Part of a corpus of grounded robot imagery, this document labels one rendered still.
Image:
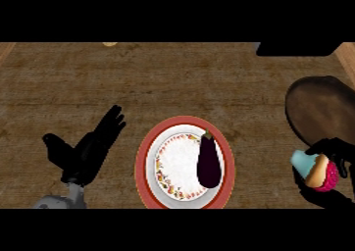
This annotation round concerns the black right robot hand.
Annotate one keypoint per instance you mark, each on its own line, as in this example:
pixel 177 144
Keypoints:
pixel 335 176

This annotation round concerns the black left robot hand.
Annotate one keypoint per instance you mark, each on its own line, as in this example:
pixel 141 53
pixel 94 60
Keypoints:
pixel 87 153

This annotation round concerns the pink and blue cupcake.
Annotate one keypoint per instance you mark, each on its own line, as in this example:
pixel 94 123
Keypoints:
pixel 317 171

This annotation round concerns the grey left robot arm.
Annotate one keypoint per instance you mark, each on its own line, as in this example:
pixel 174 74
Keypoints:
pixel 63 199

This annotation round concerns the red rimmed white plate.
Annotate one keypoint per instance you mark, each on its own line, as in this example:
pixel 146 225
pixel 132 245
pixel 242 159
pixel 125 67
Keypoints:
pixel 183 163

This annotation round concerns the dark brown pan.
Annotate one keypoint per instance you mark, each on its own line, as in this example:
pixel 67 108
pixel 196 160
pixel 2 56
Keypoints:
pixel 323 109

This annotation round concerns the dark purple eggplant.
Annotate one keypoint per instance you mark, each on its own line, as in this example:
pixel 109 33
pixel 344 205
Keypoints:
pixel 208 160

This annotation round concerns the small tan object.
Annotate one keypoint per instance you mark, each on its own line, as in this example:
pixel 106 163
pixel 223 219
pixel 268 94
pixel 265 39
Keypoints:
pixel 109 43

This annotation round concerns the black appliance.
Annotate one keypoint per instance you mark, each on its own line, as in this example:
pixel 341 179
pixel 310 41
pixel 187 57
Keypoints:
pixel 297 49

